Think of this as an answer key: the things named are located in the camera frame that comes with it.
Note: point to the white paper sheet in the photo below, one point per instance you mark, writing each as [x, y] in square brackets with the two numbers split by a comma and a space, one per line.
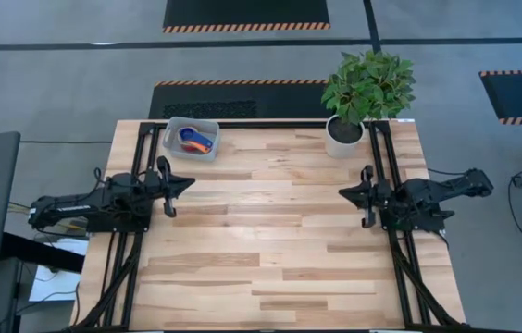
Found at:
[53, 284]

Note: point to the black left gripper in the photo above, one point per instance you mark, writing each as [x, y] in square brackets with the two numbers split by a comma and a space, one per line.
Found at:
[161, 185]

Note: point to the black mat striped hazard edge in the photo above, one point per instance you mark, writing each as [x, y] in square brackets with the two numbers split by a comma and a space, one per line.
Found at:
[242, 99]
[242, 11]
[520, 94]

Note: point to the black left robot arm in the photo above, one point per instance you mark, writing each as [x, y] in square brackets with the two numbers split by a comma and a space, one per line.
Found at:
[103, 201]

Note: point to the orange measuring cup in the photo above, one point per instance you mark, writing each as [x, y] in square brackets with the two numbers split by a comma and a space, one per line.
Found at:
[201, 148]

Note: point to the dark blue measuring cup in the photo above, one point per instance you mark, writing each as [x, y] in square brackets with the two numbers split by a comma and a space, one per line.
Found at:
[196, 138]

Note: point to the black aluminium table frame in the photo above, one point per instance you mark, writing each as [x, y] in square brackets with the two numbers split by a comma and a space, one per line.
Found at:
[265, 125]

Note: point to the green plant in white pot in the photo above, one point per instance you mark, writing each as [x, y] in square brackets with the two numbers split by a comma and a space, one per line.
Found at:
[363, 88]

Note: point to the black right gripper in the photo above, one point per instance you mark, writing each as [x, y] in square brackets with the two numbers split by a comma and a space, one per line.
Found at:
[379, 194]

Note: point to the grey plastic basket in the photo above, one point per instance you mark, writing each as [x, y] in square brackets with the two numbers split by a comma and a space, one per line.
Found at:
[170, 148]

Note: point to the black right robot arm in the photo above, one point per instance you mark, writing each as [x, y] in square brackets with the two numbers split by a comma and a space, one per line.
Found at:
[427, 196]

